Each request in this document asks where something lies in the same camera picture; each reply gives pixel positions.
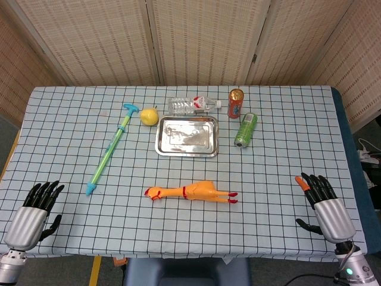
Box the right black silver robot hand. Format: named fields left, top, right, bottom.
left=294, top=172, right=357, bottom=244

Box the white power strip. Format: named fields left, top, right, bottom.
left=357, top=138, right=381, bottom=164

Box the yellow pear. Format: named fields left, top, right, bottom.
left=139, top=105, right=160, bottom=126

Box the dark blue table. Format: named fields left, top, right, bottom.
left=330, top=86, right=381, bottom=256

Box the yellow rubber chicken toy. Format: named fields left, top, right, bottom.
left=144, top=179, right=239, bottom=204

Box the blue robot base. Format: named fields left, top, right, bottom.
left=123, top=257, right=252, bottom=286

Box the green drink can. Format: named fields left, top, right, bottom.
left=233, top=112, right=258, bottom=149

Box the orange drink can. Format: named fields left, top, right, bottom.
left=227, top=88, right=245, bottom=120

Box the shiny metal rectangular tray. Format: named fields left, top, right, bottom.
left=154, top=115, right=220, bottom=158

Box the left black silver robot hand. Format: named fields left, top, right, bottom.
left=3, top=180, right=65, bottom=251

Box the green blue water squirter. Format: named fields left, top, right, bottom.
left=85, top=102, right=140, bottom=196

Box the clear plastic water bottle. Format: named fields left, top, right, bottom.
left=167, top=95, right=223, bottom=115

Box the blue checked tablecloth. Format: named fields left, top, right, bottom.
left=0, top=85, right=367, bottom=263

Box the beige woven folding screen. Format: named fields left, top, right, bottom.
left=0, top=0, right=381, bottom=126

